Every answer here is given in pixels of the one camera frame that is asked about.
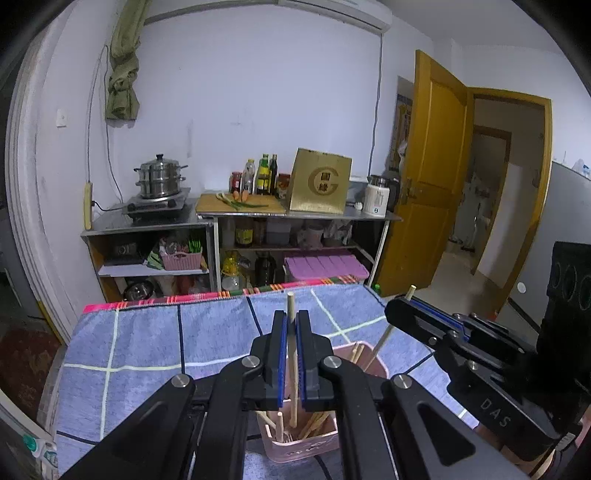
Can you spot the bamboo chopstick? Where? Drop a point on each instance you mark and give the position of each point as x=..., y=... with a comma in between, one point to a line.
x=314, y=424
x=279, y=427
x=355, y=353
x=387, y=333
x=266, y=419
x=292, y=358

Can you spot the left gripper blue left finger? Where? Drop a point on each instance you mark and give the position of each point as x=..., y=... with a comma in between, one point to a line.
x=271, y=349

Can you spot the pink woven basket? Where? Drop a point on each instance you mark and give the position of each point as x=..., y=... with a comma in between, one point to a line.
x=181, y=261

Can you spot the person's right hand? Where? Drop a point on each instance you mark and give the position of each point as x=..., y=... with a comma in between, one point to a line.
x=535, y=469

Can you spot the pink storage box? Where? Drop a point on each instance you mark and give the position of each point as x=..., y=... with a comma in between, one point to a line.
x=309, y=267

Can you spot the yellow wooden door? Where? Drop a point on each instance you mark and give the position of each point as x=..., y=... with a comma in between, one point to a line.
x=433, y=178

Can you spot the induction cooker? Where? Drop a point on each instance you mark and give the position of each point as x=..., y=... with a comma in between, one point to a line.
x=163, y=207

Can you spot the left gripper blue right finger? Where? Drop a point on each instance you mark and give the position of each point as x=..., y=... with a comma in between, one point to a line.
x=315, y=391

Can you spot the green hanging cloth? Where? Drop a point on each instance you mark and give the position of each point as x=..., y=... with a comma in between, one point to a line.
x=122, y=103

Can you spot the clear plastic bottle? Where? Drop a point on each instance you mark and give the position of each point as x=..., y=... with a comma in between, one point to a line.
x=249, y=176

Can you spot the blue checked tablecloth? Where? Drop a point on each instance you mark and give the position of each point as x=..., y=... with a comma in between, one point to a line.
x=118, y=358

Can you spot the wooden cutting board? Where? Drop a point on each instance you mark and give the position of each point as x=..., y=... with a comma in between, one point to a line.
x=218, y=203

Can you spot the white wall switch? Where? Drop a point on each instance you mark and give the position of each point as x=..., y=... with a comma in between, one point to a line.
x=61, y=119

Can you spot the dark sauce bottle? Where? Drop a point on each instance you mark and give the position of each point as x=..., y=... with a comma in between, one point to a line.
x=273, y=175

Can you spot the white electric kettle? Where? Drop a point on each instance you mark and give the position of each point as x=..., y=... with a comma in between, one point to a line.
x=381, y=193

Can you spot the pink plastic chopstick basket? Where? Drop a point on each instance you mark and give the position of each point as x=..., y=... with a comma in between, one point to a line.
x=316, y=433

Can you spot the red jar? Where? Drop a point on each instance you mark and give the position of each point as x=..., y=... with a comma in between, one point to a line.
x=236, y=182

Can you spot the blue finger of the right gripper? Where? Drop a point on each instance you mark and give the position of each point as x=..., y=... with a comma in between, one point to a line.
x=399, y=314
x=434, y=316

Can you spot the stainless steel steamer pot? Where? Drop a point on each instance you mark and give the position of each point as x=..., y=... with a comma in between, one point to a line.
x=160, y=177

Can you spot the gold paper gift bag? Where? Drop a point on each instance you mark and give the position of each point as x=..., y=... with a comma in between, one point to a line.
x=319, y=182

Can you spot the yellow power strip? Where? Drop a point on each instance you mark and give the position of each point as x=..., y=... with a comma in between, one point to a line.
x=87, y=205

